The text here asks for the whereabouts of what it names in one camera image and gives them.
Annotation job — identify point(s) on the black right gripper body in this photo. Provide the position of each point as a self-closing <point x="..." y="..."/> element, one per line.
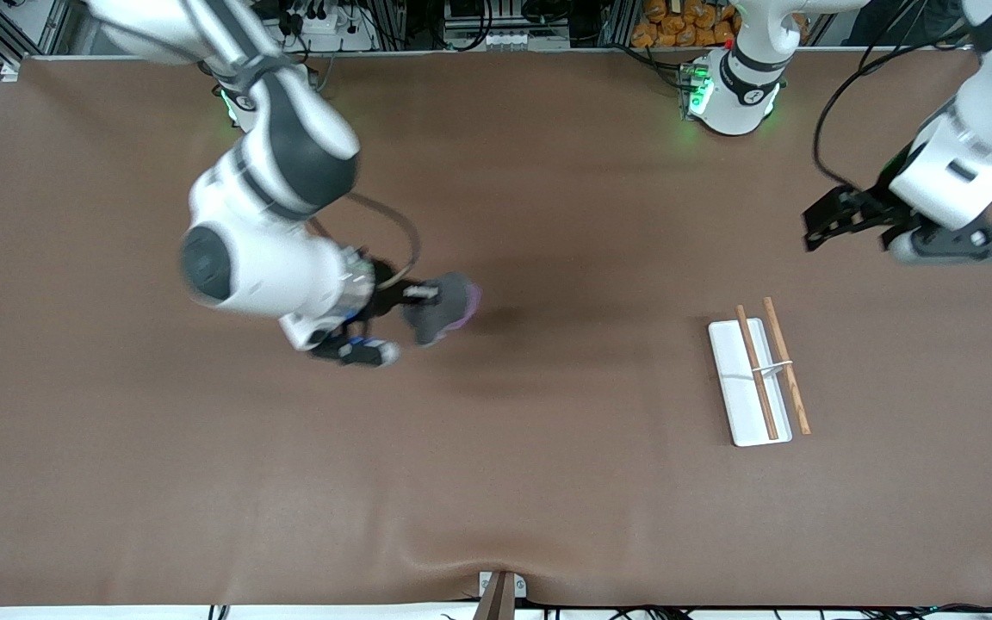
<point x="386" y="298"/>

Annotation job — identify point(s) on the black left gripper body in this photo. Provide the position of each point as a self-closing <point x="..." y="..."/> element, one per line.
<point x="873" y="209"/>

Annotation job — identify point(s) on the grey and purple towel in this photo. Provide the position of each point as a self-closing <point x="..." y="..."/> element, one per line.
<point x="444" y="306"/>

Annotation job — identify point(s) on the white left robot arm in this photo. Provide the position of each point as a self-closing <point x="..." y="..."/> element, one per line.
<point x="970" y="164"/>

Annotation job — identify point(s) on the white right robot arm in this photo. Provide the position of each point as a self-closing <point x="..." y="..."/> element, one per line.
<point x="272" y="250"/>

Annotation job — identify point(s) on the white rack with wooden rods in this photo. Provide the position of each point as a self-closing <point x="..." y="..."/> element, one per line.
<point x="741" y="387"/>

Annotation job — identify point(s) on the orange snack packets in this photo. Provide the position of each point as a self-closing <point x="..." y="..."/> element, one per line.
<point x="677" y="26"/>

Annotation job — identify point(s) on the white power strip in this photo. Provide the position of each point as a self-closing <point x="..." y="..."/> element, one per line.
<point x="350" y="39"/>

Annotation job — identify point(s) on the metal table edge bracket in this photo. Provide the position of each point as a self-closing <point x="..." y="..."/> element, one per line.
<point x="500" y="598"/>

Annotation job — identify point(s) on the aluminium frame profile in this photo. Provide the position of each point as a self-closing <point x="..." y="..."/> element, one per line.
<point x="55" y="26"/>

